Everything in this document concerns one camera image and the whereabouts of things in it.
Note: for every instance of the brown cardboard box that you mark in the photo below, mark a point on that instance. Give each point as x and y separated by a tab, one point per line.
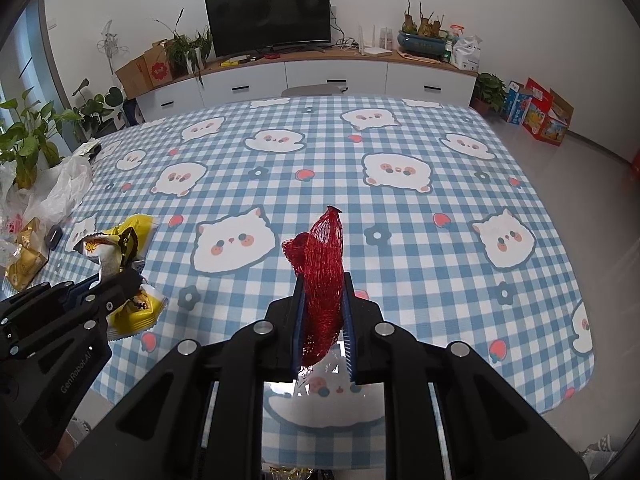
135	78

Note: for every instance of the dark leaf potted plant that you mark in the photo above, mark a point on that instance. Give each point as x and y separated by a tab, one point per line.
95	111

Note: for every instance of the red mesh net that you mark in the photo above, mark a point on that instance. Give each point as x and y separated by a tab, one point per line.
317	257

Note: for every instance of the white plastic bag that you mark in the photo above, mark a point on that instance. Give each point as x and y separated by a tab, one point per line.
54	195

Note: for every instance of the white router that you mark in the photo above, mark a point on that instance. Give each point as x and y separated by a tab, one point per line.
380	43

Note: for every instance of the tall potted plant on cabinet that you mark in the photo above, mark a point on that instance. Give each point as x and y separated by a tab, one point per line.
187	55

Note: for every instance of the small floor potted plant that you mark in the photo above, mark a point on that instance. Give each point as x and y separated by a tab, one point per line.
489	94

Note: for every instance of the white tissue pack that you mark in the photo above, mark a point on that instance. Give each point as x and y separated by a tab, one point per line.
465	54

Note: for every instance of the black television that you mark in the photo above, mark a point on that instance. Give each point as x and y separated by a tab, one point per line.
240	26

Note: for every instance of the colourful boxes on floor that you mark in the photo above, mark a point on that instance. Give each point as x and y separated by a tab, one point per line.
543	113

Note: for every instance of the gold foil bag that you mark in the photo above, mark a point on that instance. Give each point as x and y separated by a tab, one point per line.
32	255

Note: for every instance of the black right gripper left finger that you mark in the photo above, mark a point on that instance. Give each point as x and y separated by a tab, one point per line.
198	413

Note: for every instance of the red printed cardboard box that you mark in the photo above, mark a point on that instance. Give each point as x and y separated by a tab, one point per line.
157	64

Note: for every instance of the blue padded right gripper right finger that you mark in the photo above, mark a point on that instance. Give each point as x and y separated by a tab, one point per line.
447	412

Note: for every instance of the yellow snack packet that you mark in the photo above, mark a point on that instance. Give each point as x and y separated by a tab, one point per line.
131	305

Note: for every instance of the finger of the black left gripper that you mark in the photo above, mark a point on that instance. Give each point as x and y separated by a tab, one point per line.
93	298

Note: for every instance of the blue bonsai planter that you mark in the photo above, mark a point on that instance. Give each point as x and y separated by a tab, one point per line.
423	37

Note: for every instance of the blue checkered cartoon tablecloth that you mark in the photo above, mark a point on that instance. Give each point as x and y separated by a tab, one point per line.
441	228

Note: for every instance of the green leafy potted plant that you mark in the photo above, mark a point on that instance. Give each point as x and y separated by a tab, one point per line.
30	136

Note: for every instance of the white tv cabinet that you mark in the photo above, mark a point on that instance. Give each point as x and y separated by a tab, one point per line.
357	74

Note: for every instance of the black oval remote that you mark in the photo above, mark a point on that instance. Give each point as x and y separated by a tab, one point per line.
53	237

